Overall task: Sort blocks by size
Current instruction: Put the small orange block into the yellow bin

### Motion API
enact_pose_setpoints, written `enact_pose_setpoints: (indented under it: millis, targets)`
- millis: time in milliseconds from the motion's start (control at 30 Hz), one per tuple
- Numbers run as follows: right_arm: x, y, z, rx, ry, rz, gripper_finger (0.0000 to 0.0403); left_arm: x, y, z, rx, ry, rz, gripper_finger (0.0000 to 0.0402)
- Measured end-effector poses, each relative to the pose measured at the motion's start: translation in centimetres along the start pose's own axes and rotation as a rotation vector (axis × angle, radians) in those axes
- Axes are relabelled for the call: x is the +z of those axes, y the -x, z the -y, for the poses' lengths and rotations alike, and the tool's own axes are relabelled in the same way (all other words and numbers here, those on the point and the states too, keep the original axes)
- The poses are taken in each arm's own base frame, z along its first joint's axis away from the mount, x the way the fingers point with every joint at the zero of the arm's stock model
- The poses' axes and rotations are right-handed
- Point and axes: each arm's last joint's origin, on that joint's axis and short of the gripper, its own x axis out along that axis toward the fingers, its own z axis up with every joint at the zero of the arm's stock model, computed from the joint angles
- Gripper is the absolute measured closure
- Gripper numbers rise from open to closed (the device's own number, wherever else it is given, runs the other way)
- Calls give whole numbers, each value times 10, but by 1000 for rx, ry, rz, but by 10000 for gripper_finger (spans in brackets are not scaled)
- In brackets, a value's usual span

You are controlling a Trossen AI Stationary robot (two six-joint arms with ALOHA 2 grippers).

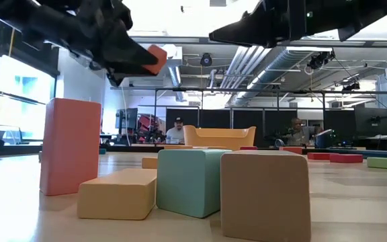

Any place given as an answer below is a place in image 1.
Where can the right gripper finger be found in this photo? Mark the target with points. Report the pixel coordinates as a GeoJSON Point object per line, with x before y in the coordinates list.
{"type": "Point", "coordinates": [254, 30]}

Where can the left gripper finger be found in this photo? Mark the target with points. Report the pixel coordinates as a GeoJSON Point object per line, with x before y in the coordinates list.
{"type": "Point", "coordinates": [119, 53]}
{"type": "Point", "coordinates": [123, 78]}

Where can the white ceiling pipes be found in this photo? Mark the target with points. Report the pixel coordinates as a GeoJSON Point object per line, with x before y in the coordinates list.
{"type": "Point", "coordinates": [244, 64]}

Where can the black aluminium table frame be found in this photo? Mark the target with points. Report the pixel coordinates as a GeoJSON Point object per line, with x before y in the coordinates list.
{"type": "Point", "coordinates": [12, 150]}

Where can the yellow plastic bin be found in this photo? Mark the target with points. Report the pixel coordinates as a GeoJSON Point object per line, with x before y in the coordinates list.
{"type": "Point", "coordinates": [218, 138]}

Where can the dark monitor screen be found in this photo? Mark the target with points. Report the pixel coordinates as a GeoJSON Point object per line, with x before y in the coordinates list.
{"type": "Point", "coordinates": [128, 117]}

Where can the large yellow block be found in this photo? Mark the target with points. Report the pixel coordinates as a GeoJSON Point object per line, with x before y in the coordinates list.
{"type": "Point", "coordinates": [116, 198]}

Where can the medium red block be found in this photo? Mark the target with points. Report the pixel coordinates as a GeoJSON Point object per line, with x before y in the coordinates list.
{"type": "Point", "coordinates": [346, 158]}
{"type": "Point", "coordinates": [318, 156]}

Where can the medium blue block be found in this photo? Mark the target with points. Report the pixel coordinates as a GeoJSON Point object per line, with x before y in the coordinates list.
{"type": "Point", "coordinates": [102, 151]}

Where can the medium orange-red block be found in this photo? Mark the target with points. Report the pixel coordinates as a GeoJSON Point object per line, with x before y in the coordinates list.
{"type": "Point", "coordinates": [291, 150]}

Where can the silver ventilation duct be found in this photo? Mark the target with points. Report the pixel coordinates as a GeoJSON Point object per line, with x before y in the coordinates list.
{"type": "Point", "coordinates": [274, 67]}

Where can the black ceiling camera rig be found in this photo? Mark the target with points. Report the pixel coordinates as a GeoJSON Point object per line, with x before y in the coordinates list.
{"type": "Point", "coordinates": [319, 60]}

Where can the medium orange-yellow block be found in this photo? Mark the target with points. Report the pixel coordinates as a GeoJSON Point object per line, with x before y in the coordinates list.
{"type": "Point", "coordinates": [178, 147]}

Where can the large tan wooden block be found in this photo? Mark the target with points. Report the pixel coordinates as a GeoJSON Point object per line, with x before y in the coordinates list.
{"type": "Point", "coordinates": [264, 201]}

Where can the person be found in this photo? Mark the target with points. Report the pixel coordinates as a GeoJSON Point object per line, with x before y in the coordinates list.
{"type": "Point", "coordinates": [296, 134]}
{"type": "Point", "coordinates": [175, 134]}

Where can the small orange-red block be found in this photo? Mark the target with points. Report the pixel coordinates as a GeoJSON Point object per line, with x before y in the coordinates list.
{"type": "Point", "coordinates": [160, 57]}
{"type": "Point", "coordinates": [248, 148]}

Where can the black ceiling dome camera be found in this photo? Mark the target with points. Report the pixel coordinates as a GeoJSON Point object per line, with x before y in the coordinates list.
{"type": "Point", "coordinates": [206, 60]}

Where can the teal rectangular block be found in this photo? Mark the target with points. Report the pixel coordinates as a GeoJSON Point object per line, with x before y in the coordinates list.
{"type": "Point", "coordinates": [186, 185]}

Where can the black partition panels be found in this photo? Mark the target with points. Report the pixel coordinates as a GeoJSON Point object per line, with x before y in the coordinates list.
{"type": "Point", "coordinates": [213, 119]}

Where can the tall pink block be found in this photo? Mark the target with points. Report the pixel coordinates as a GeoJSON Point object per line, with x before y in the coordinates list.
{"type": "Point", "coordinates": [69, 148]}

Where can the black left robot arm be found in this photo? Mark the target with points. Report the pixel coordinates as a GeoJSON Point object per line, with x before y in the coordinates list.
{"type": "Point", "coordinates": [19, 20]}

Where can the red machine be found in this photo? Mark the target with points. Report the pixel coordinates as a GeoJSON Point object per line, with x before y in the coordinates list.
{"type": "Point", "coordinates": [148, 122]}

